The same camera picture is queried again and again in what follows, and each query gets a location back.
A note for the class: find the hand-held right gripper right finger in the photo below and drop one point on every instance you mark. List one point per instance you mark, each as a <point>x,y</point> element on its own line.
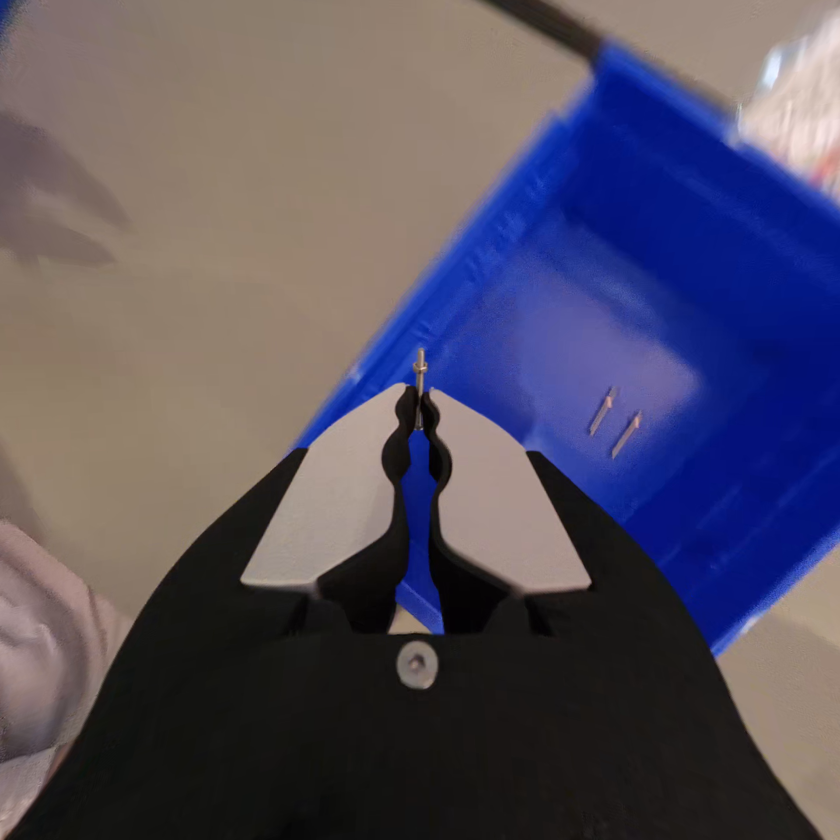
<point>512,518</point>

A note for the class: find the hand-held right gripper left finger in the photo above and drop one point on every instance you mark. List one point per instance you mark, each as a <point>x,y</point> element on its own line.
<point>321,518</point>

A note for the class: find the blue plastic bin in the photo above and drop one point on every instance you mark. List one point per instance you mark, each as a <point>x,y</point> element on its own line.
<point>656,295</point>

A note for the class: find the operator in white shirt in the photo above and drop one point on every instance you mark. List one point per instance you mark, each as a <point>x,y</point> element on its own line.
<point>46,643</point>

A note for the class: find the printed paper sheet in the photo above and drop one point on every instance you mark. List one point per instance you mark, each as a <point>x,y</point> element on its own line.
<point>800,111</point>

